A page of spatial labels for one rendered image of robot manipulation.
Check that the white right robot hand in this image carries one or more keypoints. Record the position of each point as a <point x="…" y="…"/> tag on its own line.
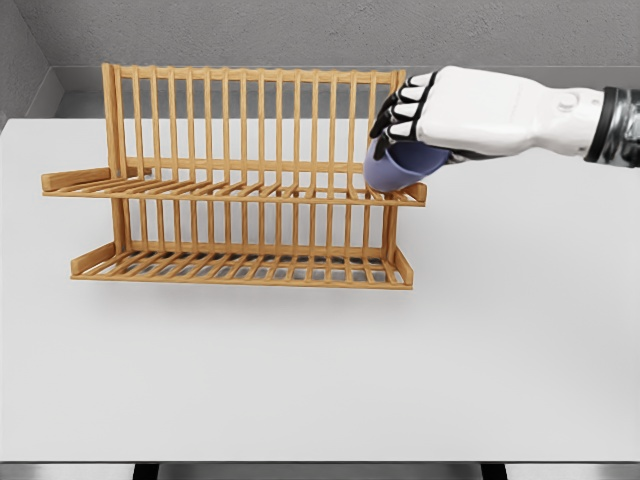
<point x="470" y="112"/>

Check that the blue cup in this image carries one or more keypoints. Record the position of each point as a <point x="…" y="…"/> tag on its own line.
<point x="400" y="167"/>

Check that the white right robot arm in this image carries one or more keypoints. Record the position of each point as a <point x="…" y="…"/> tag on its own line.
<point x="580" y="120"/>

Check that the wooden two-tier dish rack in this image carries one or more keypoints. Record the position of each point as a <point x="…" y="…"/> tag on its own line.
<point x="240" y="185"/>

